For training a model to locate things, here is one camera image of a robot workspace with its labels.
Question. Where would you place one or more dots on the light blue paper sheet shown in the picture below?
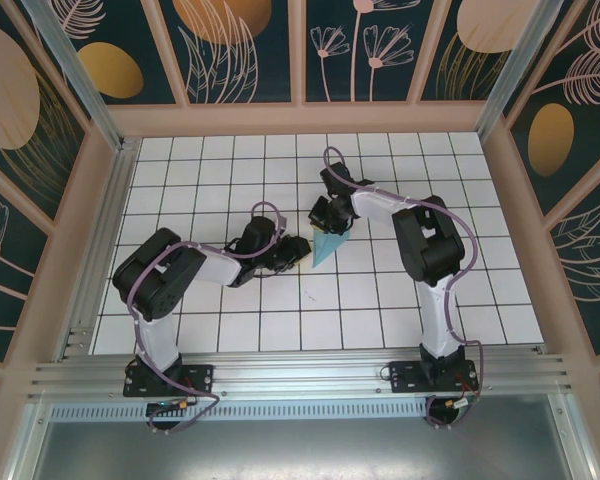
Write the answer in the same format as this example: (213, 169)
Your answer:
(325, 247)

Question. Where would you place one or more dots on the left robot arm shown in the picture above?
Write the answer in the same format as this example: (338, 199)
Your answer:
(155, 280)

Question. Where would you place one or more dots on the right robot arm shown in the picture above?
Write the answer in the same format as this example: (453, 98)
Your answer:
(430, 245)

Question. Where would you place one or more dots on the grey metal sheet panel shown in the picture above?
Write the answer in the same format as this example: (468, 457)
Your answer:
(300, 450)

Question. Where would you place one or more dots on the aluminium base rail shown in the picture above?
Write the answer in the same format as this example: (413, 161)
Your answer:
(300, 372)

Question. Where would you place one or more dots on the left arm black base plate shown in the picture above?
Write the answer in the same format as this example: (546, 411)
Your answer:
(200, 380)

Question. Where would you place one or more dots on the aluminium side rail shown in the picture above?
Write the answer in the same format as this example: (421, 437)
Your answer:
(115, 200)

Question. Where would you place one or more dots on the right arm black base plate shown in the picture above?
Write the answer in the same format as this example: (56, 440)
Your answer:
(405, 380)

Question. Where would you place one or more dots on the aluminium frame post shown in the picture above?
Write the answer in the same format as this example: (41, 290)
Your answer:
(75, 75)
(515, 65)

